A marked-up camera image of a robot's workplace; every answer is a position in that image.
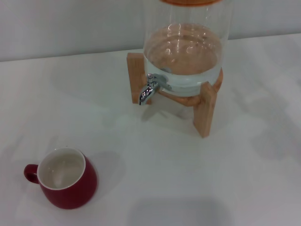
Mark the red ceramic cup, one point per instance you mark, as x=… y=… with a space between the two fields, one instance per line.
x=77 y=188

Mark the chrome faucet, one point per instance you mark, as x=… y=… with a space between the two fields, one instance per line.
x=147 y=90

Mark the wooden dispenser stand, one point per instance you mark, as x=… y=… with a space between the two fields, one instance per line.
x=205 y=113

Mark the glass water dispenser jar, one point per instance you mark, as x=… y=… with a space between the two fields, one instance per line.
x=185 y=58

